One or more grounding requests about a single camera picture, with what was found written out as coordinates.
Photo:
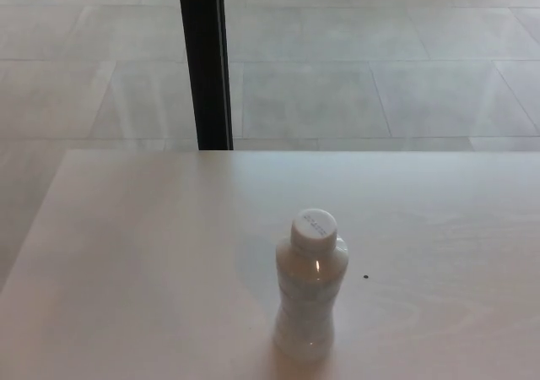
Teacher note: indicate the clear plastic bottle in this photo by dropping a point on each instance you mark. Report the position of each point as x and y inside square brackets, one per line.
[310, 304]

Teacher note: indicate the black vertical post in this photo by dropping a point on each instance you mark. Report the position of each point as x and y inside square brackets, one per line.
[206, 59]

